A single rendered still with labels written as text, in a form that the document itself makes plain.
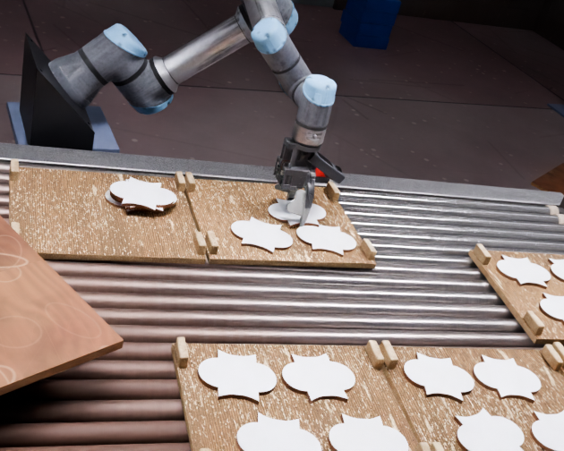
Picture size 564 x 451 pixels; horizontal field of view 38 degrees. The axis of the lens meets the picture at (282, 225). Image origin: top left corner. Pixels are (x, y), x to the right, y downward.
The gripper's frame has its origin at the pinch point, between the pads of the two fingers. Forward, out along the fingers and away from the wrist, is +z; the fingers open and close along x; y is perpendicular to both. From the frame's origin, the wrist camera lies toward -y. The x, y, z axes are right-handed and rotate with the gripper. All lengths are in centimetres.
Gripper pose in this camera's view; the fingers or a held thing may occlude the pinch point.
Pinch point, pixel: (296, 212)
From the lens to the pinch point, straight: 204.1
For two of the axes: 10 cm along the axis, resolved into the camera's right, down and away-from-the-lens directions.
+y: -9.4, -0.2, -3.5
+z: -2.1, 8.4, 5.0
